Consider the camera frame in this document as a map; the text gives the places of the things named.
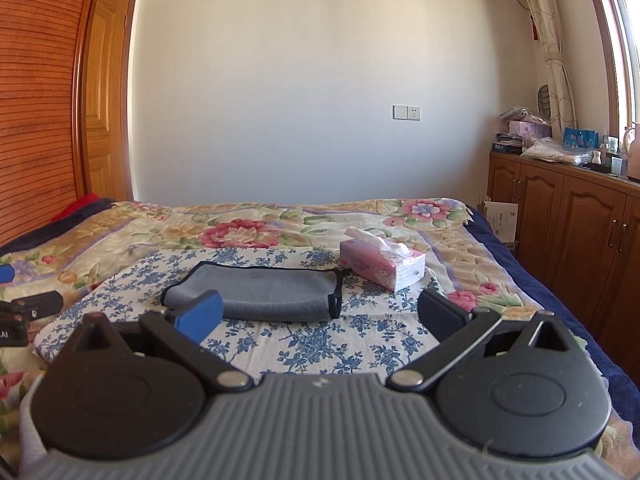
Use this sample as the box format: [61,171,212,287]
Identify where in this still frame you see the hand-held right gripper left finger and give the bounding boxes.
[54,290,255,393]

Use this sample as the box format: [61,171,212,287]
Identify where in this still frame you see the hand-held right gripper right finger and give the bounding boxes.
[386,288,577,393]

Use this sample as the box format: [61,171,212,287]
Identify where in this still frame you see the purple and grey towel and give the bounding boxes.
[160,261,352,323]

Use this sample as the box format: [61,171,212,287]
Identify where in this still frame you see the pink tissue box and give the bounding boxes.
[339,226,427,292]

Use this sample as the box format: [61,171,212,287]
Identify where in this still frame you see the light grey cloth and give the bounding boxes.
[19,377,51,467]

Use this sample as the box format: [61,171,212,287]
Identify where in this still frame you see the red knitted cloth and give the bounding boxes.
[51,193,101,222]

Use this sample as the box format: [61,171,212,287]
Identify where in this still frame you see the floral quilt bed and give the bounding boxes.
[0,197,640,466]

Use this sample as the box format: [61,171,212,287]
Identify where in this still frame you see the blue floral white cloth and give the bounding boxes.
[34,247,446,377]

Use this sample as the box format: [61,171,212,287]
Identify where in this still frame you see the brown wooden cabinet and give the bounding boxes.
[487,151,640,386]

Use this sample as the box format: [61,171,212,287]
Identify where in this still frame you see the stack of books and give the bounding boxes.
[491,132,525,155]

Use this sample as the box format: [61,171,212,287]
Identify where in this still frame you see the clear plastic bag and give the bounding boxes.
[520,136,587,167]

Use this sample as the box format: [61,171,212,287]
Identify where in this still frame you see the wooden room door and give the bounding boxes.
[82,0,137,202]

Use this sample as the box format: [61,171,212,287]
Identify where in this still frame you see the pink tissue packs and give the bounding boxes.
[508,120,552,142]

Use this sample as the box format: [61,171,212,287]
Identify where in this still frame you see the clear wrapped bundle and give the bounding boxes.
[499,106,550,123]

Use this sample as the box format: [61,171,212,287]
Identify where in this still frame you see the blue printed box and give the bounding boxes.
[563,127,599,151]

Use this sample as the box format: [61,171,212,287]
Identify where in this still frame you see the pink thermos jug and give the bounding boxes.
[619,122,640,182]

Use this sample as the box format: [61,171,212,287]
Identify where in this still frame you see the patterned beige curtain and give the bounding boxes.
[515,0,579,137]

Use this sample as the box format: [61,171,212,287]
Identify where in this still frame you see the wooden window frame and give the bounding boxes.
[580,0,640,135]

